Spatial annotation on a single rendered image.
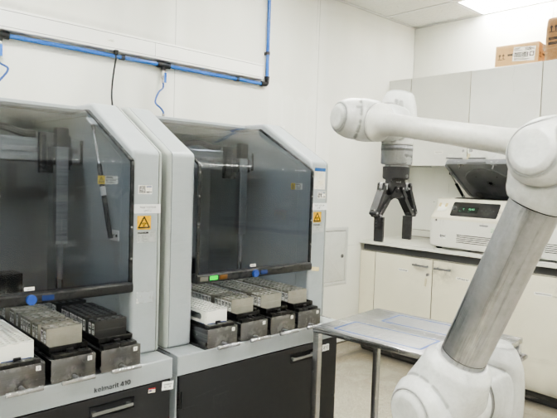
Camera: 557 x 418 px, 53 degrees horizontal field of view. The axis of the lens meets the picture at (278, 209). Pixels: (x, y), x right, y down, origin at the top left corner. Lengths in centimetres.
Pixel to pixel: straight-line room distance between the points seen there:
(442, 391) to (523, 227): 39
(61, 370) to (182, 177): 75
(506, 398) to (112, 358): 115
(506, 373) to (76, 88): 240
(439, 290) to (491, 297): 295
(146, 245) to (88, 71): 137
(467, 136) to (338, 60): 299
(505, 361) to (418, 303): 282
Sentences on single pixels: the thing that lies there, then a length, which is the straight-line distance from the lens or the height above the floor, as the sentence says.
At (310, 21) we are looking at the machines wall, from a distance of 415.
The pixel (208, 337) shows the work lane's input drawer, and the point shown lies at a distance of 206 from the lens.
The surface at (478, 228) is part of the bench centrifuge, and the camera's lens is 396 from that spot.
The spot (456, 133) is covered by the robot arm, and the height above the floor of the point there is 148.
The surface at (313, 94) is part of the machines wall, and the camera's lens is 409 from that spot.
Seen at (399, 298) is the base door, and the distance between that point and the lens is 435.
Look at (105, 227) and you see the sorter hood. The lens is 187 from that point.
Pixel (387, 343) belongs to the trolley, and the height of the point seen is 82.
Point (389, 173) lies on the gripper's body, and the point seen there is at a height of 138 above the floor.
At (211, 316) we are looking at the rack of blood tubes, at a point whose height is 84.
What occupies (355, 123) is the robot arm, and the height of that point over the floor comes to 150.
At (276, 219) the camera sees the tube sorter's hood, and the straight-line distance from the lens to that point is 229.
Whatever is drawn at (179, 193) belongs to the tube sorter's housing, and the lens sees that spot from 201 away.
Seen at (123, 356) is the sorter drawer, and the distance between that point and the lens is 189.
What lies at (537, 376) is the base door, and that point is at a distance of 394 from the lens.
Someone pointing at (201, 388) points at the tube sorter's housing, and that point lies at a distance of 210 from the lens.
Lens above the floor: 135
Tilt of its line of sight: 3 degrees down
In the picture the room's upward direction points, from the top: 2 degrees clockwise
